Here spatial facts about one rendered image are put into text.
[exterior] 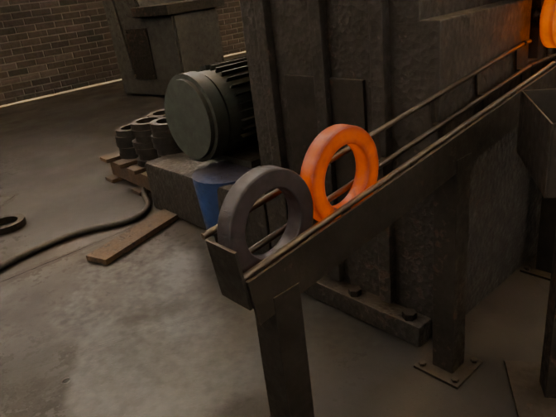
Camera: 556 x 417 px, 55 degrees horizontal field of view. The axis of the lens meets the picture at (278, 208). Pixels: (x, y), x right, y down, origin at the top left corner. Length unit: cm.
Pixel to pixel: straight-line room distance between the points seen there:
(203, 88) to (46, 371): 117
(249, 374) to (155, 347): 34
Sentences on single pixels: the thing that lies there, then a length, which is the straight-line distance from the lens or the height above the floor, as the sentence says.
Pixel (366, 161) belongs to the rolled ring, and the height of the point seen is 67.
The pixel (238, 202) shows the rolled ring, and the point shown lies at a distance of 79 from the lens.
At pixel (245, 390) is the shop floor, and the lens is 150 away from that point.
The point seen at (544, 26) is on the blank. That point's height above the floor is 80.
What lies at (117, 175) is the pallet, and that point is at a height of 2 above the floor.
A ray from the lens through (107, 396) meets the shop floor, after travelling 161.
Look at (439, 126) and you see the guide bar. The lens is 127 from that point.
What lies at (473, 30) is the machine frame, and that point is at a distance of 142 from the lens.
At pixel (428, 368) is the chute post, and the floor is 1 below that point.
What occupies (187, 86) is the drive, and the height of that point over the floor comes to 64.
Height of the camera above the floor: 100
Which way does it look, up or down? 23 degrees down
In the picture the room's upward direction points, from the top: 7 degrees counter-clockwise
